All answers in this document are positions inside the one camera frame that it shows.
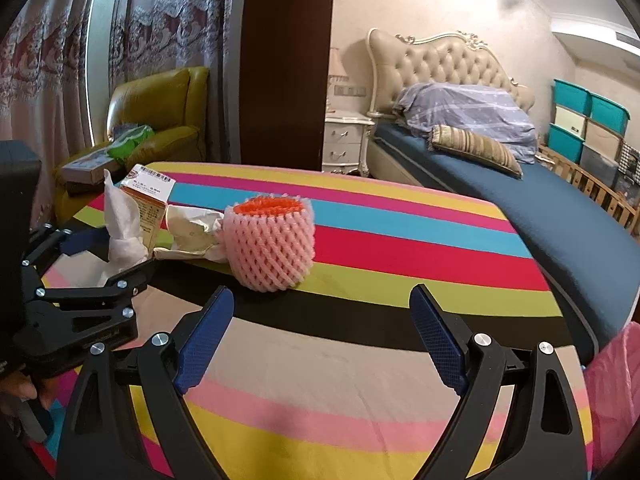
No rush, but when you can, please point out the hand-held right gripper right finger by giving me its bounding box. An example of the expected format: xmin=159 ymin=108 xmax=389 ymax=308
xmin=409 ymin=284 xmax=588 ymax=480

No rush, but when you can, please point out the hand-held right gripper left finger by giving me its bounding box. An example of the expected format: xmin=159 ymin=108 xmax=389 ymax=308
xmin=55 ymin=286 xmax=236 ymax=480

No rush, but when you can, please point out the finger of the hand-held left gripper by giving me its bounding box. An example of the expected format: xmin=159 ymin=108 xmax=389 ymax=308
xmin=32 ymin=259 xmax=157 ymax=313
xmin=20 ymin=225 xmax=108 ymax=268

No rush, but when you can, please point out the white tissue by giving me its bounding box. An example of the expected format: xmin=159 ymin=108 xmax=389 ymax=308
xmin=102 ymin=169 xmax=151 ymax=288

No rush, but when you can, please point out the pink foam fruit net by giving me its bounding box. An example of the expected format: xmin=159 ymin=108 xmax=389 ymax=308
xmin=221 ymin=194 xmax=316 ymax=292

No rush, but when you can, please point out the pink trash bin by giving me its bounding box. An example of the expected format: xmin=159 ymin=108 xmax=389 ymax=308
xmin=582 ymin=322 xmax=640 ymax=466

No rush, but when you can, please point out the person's left hand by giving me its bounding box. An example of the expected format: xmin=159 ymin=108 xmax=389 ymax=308
xmin=0 ymin=367 xmax=61 ymax=413

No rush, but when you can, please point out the flat cardboard box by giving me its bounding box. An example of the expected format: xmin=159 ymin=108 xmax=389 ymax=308
xmin=62 ymin=152 xmax=123 ymax=185

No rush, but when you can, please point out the paper drink carton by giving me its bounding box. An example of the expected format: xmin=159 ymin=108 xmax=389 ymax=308
xmin=120 ymin=164 xmax=177 ymax=256

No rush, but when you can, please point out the crumpled beige wrapper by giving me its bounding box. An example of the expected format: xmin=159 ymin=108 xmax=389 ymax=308
xmin=152 ymin=204 xmax=228 ymax=263

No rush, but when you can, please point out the green packet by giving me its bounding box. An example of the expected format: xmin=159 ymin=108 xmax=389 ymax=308
xmin=107 ymin=124 xmax=156 ymax=163

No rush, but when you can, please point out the striped tablecloth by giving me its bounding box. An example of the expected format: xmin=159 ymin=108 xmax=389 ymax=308
xmin=27 ymin=161 xmax=596 ymax=480

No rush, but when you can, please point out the yellow-green leather armchair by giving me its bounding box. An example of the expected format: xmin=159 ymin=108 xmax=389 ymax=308
xmin=52 ymin=66 xmax=211 ymax=226

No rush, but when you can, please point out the bed with blue sheet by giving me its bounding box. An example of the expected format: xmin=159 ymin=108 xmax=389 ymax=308
xmin=367 ymin=122 xmax=640 ymax=363

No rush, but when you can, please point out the striped cushion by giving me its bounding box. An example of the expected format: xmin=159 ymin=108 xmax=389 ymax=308
xmin=431 ymin=124 xmax=524 ymax=180

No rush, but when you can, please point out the white nightstand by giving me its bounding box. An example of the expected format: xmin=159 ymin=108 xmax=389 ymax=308
xmin=322 ymin=110 xmax=376 ymax=176

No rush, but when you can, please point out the lavender duvet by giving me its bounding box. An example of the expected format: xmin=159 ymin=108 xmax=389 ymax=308
xmin=392 ymin=82 xmax=538 ymax=165

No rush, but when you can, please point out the lace curtain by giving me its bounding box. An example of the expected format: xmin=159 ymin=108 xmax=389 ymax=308
xmin=0 ymin=0 xmax=251 ymax=231

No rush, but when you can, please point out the stack of storage boxes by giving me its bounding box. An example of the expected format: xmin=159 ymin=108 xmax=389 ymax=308
xmin=547 ymin=78 xmax=640 ymax=196

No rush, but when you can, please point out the beige tufted headboard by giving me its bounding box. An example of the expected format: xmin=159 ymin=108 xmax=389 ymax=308
xmin=367 ymin=27 xmax=536 ymax=118

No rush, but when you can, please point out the dark wooden door panel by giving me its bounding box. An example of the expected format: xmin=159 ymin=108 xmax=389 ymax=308
xmin=240 ymin=0 xmax=337 ymax=173

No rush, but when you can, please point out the table lamp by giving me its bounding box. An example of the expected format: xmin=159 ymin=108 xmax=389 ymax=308
xmin=328 ymin=47 xmax=351 ymax=116

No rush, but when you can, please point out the wooden crib rail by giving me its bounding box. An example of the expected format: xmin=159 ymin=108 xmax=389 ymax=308
xmin=537 ymin=142 xmax=640 ymax=236

